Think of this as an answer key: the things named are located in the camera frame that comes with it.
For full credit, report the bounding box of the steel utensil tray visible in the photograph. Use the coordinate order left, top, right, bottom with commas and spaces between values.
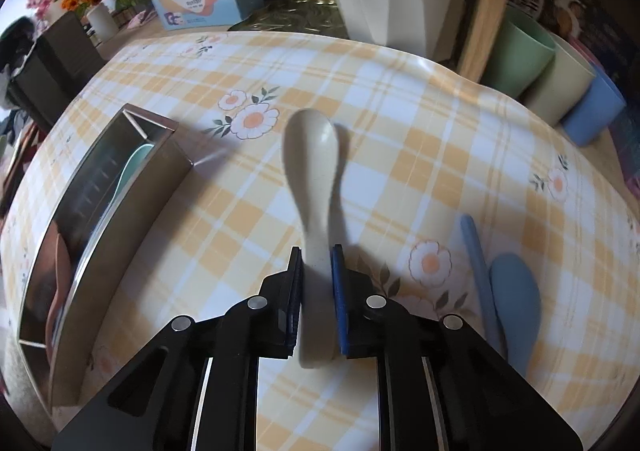
17, 104, 192, 413

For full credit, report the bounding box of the light blue spoon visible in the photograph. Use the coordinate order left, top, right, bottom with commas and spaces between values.
489, 253, 541, 377

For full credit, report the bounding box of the blue cup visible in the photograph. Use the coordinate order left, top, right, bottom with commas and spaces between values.
561, 65, 626, 146

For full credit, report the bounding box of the cream white spoon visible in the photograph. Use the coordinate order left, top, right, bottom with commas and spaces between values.
282, 108, 340, 369

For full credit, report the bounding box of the green cup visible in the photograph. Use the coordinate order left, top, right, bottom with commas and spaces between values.
480, 7, 555, 99

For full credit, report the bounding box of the pink spoon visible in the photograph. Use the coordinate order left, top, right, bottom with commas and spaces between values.
43, 232, 74, 349

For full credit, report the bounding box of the dark blue milk box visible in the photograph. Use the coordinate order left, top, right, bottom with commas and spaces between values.
508, 0, 639, 89

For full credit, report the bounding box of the black chair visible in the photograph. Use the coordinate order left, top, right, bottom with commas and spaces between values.
1, 12, 106, 132

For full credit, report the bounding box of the mint green spoon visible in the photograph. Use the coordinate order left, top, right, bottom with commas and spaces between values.
113, 143, 154, 198

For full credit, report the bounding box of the gold patterned tray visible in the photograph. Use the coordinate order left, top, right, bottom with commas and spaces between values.
229, 0, 349, 39

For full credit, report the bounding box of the plaid floral tablecloth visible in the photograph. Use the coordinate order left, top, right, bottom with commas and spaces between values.
0, 29, 640, 451

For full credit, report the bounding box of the light blue chopstick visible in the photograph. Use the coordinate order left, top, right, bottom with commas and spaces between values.
460, 214, 506, 358

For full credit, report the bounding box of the beige cup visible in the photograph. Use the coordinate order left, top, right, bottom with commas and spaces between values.
521, 33, 596, 127

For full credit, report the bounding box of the wooden shelf unit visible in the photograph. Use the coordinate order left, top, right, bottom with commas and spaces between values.
454, 0, 639, 214

